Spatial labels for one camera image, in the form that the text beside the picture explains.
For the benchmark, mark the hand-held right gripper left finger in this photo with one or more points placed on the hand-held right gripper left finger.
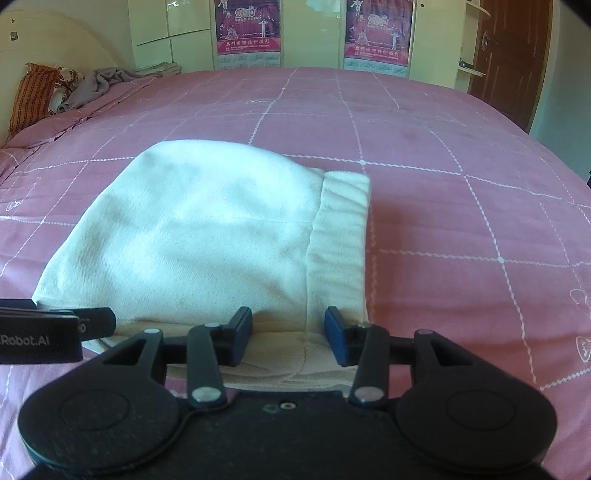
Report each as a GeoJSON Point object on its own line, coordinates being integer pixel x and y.
{"type": "Point", "coordinates": [241, 337]}

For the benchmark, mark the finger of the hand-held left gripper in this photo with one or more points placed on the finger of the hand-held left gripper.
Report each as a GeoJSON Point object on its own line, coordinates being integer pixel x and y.
{"type": "Point", "coordinates": [99, 323]}

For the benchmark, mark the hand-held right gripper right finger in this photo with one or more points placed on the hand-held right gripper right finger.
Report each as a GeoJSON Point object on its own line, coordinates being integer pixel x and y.
{"type": "Point", "coordinates": [336, 337]}

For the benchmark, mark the white pants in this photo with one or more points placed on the white pants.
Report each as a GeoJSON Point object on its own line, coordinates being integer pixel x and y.
{"type": "Point", "coordinates": [207, 221]}

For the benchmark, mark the pink checked bedsheet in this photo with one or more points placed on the pink checked bedsheet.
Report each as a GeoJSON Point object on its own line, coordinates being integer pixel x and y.
{"type": "Point", "coordinates": [461, 207]}

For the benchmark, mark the orange striped pillow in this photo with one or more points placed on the orange striped pillow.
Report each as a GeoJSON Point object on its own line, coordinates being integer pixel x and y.
{"type": "Point", "coordinates": [32, 97]}

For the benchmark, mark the patterned pillow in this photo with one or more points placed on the patterned pillow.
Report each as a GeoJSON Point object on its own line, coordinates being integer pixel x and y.
{"type": "Point", "coordinates": [64, 87]}

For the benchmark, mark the purple grey cloth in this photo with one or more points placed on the purple grey cloth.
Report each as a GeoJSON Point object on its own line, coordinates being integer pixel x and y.
{"type": "Point", "coordinates": [106, 81]}

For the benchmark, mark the stack of books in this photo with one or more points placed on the stack of books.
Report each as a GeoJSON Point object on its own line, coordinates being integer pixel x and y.
{"type": "Point", "coordinates": [159, 69]}

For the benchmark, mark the cream headboard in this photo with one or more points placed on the cream headboard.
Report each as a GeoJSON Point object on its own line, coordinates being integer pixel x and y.
{"type": "Point", "coordinates": [46, 41]}

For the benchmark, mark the cream glossy wardrobe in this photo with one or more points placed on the cream glossy wardrobe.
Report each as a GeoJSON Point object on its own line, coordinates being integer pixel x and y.
{"type": "Point", "coordinates": [314, 32]}

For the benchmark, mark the brown wooden door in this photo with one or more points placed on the brown wooden door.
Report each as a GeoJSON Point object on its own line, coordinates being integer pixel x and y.
{"type": "Point", "coordinates": [512, 55]}

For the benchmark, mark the cream wall shelf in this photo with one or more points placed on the cream wall shelf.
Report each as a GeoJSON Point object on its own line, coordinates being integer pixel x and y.
{"type": "Point", "coordinates": [472, 69]}

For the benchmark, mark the purple wall poster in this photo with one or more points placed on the purple wall poster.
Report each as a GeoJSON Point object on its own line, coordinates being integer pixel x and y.
{"type": "Point", "coordinates": [377, 32]}
{"type": "Point", "coordinates": [248, 32]}

